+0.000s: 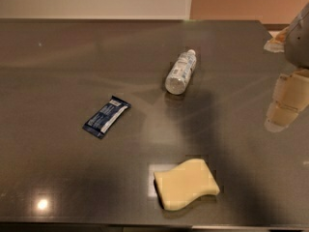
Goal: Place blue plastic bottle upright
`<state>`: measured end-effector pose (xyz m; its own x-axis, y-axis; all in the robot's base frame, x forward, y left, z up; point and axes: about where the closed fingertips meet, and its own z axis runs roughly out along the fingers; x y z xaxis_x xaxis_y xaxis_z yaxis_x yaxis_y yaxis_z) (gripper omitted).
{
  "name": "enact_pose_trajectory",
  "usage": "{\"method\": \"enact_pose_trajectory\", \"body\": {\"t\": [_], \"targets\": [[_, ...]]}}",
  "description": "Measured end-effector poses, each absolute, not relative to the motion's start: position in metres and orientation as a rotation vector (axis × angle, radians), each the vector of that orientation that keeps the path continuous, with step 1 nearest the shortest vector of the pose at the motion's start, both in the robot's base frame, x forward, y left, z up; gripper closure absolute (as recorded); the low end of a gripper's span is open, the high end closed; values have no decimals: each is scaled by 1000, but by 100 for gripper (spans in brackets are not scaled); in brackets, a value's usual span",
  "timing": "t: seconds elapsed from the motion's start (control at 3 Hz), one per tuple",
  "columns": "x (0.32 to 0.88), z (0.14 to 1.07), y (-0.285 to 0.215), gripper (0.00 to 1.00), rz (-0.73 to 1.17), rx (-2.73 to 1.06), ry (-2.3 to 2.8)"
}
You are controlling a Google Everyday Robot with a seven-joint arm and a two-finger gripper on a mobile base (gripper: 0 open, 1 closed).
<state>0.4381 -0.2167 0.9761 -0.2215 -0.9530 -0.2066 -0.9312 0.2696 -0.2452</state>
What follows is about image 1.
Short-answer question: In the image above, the clear plastic water bottle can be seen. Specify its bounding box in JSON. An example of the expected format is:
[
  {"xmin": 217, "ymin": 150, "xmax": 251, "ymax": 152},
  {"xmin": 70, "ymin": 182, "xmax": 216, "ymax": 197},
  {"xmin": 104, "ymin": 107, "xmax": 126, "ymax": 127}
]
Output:
[{"xmin": 165, "ymin": 49, "xmax": 197, "ymax": 95}]

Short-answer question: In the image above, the blue snack wrapper packet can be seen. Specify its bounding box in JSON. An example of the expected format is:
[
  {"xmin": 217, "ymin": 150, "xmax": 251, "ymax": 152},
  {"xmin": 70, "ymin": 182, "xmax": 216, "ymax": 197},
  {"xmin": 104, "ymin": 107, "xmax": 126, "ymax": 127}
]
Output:
[{"xmin": 82, "ymin": 96, "xmax": 131, "ymax": 139}]

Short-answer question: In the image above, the yellow curved sponge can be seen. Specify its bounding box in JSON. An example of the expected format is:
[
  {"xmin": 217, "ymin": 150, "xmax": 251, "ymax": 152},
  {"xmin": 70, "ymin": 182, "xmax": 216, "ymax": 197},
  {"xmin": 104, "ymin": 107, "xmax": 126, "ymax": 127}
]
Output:
[{"xmin": 154, "ymin": 159, "xmax": 220, "ymax": 211}]

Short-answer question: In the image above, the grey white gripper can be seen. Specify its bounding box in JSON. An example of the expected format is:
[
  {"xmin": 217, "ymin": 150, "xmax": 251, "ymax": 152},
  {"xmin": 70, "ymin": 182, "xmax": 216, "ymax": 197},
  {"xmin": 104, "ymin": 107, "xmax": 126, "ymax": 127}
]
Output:
[{"xmin": 264, "ymin": 3, "xmax": 309, "ymax": 132}]

